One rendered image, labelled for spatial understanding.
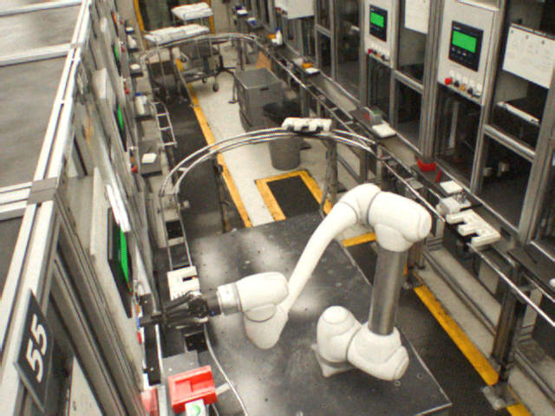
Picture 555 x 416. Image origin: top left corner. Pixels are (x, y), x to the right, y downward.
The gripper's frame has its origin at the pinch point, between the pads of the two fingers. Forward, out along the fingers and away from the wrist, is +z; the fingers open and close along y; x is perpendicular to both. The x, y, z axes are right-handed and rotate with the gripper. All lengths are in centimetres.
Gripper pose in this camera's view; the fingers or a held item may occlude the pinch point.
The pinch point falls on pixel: (151, 319)
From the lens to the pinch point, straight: 152.7
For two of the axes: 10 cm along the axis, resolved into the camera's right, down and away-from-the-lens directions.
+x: 2.8, 5.1, -8.2
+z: -9.6, 2.2, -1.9
